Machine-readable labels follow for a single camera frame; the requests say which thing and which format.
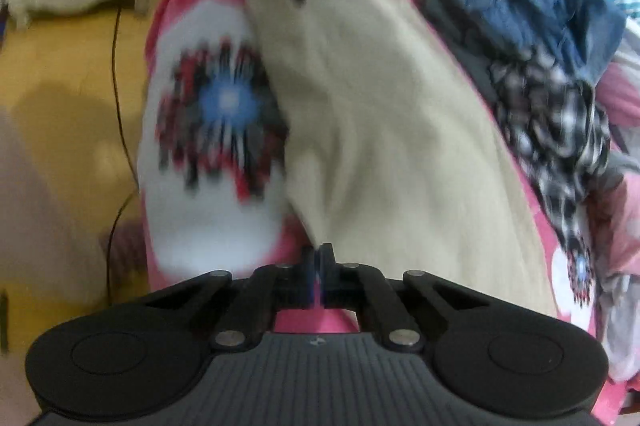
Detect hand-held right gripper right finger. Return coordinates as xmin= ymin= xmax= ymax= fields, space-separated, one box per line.
xmin=316 ymin=243 xmax=492 ymax=353

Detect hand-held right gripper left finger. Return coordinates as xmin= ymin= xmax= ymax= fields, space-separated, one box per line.
xmin=145 ymin=245 xmax=317 ymax=353

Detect beige pants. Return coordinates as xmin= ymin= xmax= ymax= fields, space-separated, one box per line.
xmin=239 ymin=0 xmax=561 ymax=322

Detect grey garment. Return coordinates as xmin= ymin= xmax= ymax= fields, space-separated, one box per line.
xmin=424 ymin=0 xmax=503 ymax=107

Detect blue denim garment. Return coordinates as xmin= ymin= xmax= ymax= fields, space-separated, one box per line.
xmin=465 ymin=0 xmax=627 ymax=83

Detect black white plaid shirt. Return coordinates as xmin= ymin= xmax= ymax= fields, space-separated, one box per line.
xmin=487 ymin=55 xmax=614 ymax=268

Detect pale grey cloth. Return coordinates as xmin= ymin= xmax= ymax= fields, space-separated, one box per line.
xmin=597 ymin=273 xmax=640 ymax=382

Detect thin black cable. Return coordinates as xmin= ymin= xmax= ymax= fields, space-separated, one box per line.
xmin=106 ymin=0 xmax=166 ymax=304

